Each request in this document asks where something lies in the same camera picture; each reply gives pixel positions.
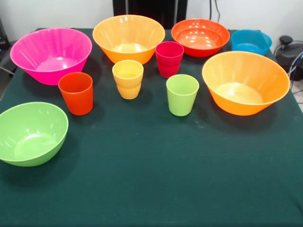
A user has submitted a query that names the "orange plastic bowl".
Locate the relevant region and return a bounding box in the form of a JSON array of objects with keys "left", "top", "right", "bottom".
[
  {"left": 92, "top": 14, "right": 166, "bottom": 65},
  {"left": 202, "top": 51, "right": 291, "bottom": 116}
]

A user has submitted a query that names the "green plastic cup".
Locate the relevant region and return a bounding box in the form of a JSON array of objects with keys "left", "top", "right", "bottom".
[{"left": 166, "top": 74, "right": 200, "bottom": 117}]

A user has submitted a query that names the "yellow plastic cup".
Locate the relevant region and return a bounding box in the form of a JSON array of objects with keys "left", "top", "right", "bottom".
[{"left": 112, "top": 60, "right": 144, "bottom": 100}]

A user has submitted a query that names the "crimson plastic cup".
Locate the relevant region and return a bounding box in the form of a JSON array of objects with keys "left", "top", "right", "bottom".
[{"left": 155, "top": 41, "right": 185, "bottom": 79}]

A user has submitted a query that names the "dark green tablecloth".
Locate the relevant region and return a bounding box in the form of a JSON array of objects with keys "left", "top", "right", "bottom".
[{"left": 0, "top": 27, "right": 303, "bottom": 227}]

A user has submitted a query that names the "red plastic cup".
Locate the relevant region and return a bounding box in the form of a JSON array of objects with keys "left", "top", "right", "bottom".
[{"left": 58, "top": 72, "right": 94, "bottom": 116}]

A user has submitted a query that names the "red plastic bowl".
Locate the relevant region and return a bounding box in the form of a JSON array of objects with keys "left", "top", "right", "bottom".
[{"left": 171, "top": 18, "right": 231, "bottom": 58}]

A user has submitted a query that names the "green plastic bowl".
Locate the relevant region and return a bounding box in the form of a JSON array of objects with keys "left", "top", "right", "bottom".
[{"left": 0, "top": 102, "right": 69, "bottom": 167}]

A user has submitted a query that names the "blue plastic bowl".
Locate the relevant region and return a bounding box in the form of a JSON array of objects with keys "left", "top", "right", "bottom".
[{"left": 231, "top": 29, "right": 273, "bottom": 56}]

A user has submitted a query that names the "pink plastic bowl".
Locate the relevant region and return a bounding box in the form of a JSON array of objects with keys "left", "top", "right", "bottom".
[{"left": 9, "top": 27, "right": 93, "bottom": 86}]

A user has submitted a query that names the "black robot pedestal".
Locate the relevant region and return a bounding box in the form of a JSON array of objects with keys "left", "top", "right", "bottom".
[{"left": 113, "top": 0, "right": 188, "bottom": 29}]

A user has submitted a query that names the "black wall cable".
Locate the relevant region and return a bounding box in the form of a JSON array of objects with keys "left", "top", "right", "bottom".
[{"left": 209, "top": 0, "right": 221, "bottom": 23}]

